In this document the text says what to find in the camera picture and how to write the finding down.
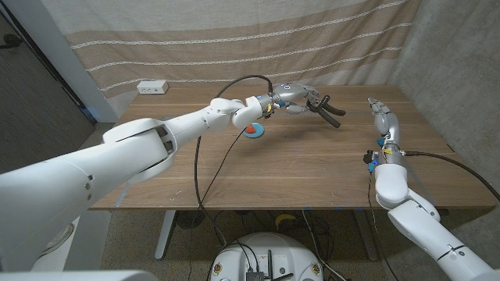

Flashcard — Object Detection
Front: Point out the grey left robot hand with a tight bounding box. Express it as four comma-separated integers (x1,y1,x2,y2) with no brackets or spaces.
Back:
271,82,321,116

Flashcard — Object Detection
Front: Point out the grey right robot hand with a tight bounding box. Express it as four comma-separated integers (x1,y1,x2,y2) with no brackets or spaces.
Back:
366,97,402,148

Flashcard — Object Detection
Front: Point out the black hand grip exerciser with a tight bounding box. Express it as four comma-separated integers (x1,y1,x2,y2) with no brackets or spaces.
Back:
305,94,347,129

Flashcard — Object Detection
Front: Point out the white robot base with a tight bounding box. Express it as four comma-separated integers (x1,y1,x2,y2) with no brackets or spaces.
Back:
209,232,324,281

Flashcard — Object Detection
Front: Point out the small blue plate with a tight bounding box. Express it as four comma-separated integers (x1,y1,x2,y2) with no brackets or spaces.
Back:
242,124,265,139

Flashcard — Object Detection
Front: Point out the beige striped backdrop cloth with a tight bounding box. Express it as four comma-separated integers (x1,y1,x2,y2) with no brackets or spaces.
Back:
41,0,423,116

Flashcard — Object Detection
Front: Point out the grey table leg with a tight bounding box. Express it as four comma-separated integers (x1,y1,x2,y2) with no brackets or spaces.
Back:
353,208,380,261
154,209,177,261

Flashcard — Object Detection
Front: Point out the yellow banana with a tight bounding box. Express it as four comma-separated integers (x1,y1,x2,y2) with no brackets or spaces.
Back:
274,213,297,230

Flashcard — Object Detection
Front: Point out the white power strip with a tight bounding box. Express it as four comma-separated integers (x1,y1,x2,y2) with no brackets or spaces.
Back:
136,80,170,95

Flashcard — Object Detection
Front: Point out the black round floor fan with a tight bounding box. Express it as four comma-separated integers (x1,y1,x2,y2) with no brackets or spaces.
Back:
175,209,207,229

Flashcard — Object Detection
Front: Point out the white sneaker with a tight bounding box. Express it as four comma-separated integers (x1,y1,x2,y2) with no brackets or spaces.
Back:
41,222,75,257

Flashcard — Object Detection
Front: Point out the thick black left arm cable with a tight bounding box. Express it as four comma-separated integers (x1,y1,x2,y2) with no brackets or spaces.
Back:
194,74,273,247

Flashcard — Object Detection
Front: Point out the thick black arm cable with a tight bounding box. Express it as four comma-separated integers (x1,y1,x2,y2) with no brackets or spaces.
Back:
194,74,273,247
404,151,500,202

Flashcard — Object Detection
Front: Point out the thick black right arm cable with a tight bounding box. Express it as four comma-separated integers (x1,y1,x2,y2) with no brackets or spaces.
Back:
404,151,500,202

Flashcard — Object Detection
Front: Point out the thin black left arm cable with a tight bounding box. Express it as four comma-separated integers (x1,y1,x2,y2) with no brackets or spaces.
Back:
200,130,246,206

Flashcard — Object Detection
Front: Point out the white floor cable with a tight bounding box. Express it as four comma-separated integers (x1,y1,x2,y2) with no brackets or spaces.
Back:
301,209,347,281

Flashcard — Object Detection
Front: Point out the white door frame post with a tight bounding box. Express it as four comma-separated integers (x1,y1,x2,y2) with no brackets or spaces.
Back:
2,0,118,124

